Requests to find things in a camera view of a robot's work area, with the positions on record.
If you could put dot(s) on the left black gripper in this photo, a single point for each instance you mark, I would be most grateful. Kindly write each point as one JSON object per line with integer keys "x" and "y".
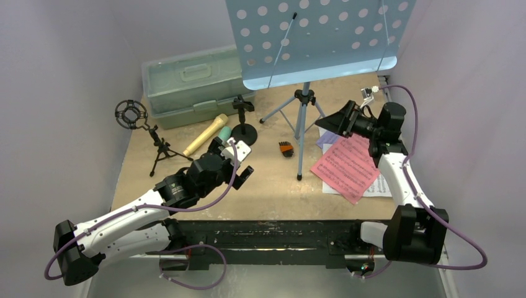
{"x": 216, "y": 146}

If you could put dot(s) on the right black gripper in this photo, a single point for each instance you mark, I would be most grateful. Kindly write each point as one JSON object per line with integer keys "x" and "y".
{"x": 351, "y": 119}

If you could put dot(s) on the lavender sheet music page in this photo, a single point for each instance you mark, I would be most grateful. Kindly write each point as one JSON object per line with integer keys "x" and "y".
{"x": 327, "y": 138}

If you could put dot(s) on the black round-base microphone stand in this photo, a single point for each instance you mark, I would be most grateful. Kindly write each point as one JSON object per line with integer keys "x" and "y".
{"x": 243, "y": 131}

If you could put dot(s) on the mint green microphone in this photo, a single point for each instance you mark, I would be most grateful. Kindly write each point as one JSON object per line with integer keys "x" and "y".
{"x": 224, "y": 134}

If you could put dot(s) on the cream yellow microphone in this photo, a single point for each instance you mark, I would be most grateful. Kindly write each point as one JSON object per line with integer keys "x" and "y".
{"x": 219, "y": 122}

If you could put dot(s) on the light blue music stand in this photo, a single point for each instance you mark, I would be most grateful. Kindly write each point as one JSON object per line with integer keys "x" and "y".
{"x": 290, "y": 42}

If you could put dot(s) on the black tripod microphone stand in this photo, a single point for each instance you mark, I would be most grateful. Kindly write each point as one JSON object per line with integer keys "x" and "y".
{"x": 133, "y": 115}

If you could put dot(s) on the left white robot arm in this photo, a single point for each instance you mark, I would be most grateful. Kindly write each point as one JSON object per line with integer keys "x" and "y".
{"x": 141, "y": 226}

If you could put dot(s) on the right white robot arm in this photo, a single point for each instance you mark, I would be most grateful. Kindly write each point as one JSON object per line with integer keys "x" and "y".
{"x": 402, "y": 193}

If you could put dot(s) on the orange black hex key set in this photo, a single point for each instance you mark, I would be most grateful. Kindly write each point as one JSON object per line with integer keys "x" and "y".
{"x": 286, "y": 149}

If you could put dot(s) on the grey-green plastic toolbox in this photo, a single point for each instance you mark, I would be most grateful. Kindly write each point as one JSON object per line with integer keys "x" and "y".
{"x": 194, "y": 87}

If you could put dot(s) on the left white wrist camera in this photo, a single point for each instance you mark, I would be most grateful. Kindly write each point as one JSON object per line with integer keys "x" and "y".
{"x": 236, "y": 151}

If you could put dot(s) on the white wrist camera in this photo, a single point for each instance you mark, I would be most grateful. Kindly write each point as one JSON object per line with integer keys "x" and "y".
{"x": 368, "y": 95}
{"x": 236, "y": 151}

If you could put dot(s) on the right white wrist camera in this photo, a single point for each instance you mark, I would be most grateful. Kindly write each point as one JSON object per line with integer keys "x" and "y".
{"x": 368, "y": 95}

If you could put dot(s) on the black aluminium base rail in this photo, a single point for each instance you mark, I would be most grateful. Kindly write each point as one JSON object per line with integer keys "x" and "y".
{"x": 335, "y": 244}

